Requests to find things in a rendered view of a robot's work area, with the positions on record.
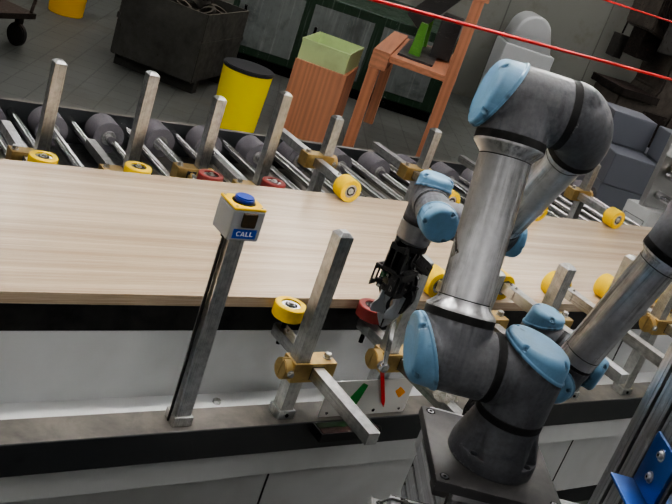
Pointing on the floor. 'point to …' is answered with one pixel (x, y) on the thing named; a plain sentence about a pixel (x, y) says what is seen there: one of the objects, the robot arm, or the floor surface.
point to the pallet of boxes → (629, 157)
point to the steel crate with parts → (178, 38)
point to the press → (637, 99)
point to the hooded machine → (529, 25)
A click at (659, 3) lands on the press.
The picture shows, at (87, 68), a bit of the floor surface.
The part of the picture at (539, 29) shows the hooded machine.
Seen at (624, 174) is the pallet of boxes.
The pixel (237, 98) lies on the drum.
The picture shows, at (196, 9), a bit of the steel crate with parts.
